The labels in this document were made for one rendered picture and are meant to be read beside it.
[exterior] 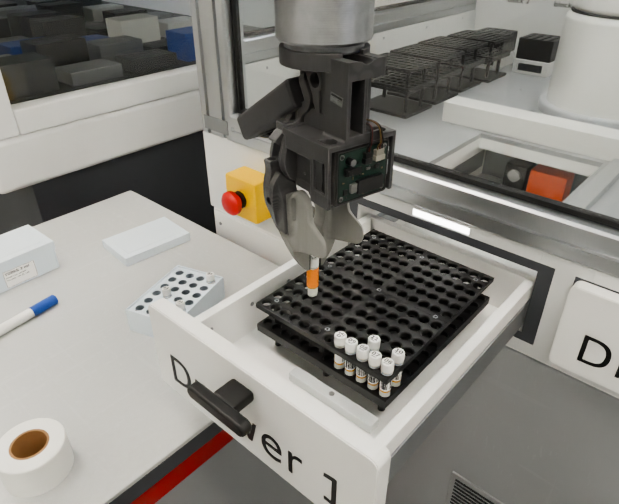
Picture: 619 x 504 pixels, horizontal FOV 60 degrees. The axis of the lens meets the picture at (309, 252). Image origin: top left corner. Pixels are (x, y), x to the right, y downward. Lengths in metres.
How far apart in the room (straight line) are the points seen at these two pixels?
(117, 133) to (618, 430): 1.07
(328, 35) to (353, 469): 0.32
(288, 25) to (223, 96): 0.50
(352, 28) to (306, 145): 0.09
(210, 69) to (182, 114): 0.46
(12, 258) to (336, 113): 0.66
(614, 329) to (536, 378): 0.14
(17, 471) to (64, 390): 0.15
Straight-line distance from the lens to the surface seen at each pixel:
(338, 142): 0.42
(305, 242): 0.49
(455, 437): 0.90
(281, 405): 0.47
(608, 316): 0.65
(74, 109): 1.22
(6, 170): 1.20
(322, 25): 0.41
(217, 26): 0.89
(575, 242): 0.64
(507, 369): 0.76
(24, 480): 0.65
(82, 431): 0.70
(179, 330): 0.54
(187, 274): 0.85
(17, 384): 0.79
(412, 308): 0.60
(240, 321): 0.64
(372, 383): 0.54
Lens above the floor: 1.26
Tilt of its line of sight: 32 degrees down
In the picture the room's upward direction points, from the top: straight up
